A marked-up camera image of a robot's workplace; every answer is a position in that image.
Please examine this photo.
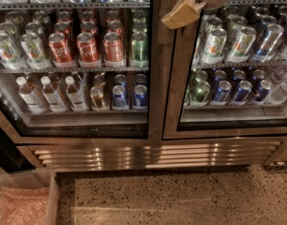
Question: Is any gold can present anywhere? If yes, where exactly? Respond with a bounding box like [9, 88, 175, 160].
[90, 86, 109, 112]

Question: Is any front left red cola can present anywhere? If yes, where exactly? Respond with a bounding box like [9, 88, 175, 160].
[49, 33, 76, 68]

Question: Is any front middle red cola can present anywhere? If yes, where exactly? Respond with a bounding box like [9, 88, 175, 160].
[77, 32, 101, 68]

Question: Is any front left 7up can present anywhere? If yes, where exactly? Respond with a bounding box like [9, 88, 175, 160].
[0, 33, 25, 70]

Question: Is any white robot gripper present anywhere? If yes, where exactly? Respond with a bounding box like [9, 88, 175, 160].
[161, 0, 230, 29]

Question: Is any steel fridge bottom grille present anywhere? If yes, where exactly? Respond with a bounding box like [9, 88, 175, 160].
[18, 136, 287, 173]

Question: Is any front orange soda can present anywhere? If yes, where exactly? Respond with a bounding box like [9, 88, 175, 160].
[103, 32, 125, 68]

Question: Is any red cola can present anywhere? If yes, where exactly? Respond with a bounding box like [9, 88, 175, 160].
[77, 32, 101, 68]
[49, 33, 76, 68]

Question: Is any front green soda can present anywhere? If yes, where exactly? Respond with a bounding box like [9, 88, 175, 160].
[129, 32, 148, 67]

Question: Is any right door left 7up can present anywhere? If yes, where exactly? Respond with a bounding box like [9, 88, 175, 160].
[202, 28, 227, 64]

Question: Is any door 7up can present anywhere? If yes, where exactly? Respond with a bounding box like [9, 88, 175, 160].
[202, 28, 227, 64]
[225, 26, 257, 63]

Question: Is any right door green can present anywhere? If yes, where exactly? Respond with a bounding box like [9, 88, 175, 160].
[189, 82, 210, 106]

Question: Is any clear plastic bin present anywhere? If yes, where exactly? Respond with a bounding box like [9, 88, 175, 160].
[0, 169, 60, 225]

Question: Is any left water bottle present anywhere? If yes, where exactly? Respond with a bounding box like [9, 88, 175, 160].
[16, 77, 48, 113]

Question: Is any middle water bottle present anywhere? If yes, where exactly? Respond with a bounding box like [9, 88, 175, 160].
[40, 76, 68, 113]

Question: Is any glass fridge door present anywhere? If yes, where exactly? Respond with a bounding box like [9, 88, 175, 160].
[0, 0, 171, 145]
[164, 0, 287, 139]

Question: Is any right door silver blue can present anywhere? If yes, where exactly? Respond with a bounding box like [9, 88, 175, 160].
[251, 23, 284, 62]

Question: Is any pink bubble wrap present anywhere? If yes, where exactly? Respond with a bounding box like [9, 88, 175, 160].
[0, 187, 49, 225]

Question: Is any right door water bottle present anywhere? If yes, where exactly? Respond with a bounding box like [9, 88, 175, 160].
[269, 79, 287, 105]

